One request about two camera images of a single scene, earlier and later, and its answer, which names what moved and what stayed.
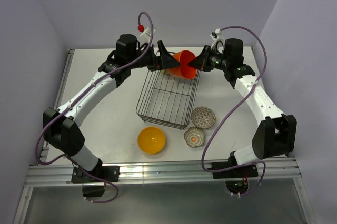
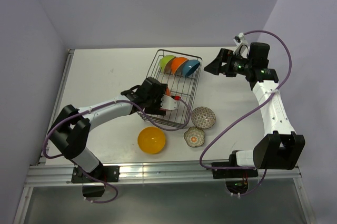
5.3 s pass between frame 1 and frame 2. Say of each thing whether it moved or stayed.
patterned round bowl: stayed
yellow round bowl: stayed
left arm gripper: moved
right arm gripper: moved
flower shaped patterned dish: stayed
